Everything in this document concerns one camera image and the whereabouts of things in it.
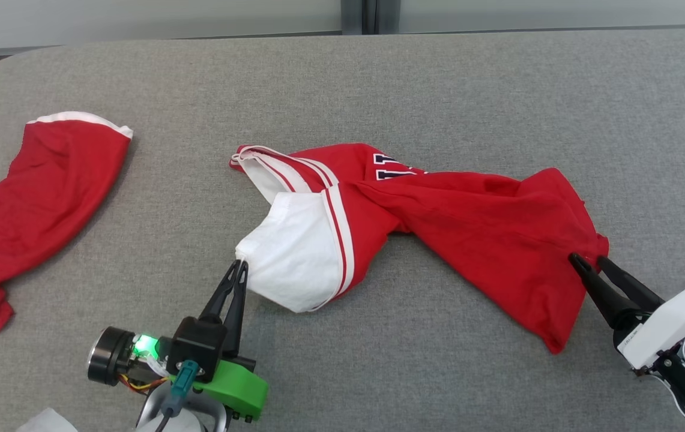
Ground red white basketball jersey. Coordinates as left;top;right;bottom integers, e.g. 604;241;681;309
229;143;610;355

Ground red shorts with white trim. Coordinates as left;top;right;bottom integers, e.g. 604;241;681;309
0;111;134;358

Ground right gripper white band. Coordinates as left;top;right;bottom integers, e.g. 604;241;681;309
569;253;685;370

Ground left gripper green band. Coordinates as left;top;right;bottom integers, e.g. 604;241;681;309
194;259;270;422

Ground grey double partition post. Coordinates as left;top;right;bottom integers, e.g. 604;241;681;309
341;0;401;35

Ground left cable with teal plug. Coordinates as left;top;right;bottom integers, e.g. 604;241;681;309
159;360;200;432

